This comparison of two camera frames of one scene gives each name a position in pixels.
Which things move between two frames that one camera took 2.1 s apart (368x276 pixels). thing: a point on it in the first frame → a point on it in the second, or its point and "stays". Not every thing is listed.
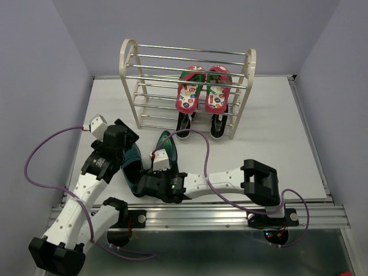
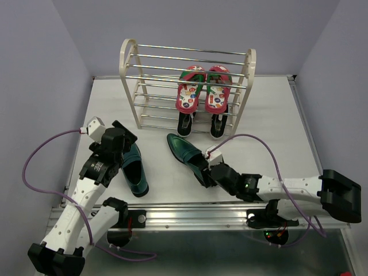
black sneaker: [184, 122] stays
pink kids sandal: [217, 96] stays
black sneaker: [218, 123] stays
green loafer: [170, 148] → [192, 158]
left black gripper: [131, 137] stays
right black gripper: [154, 174] → [209, 175]
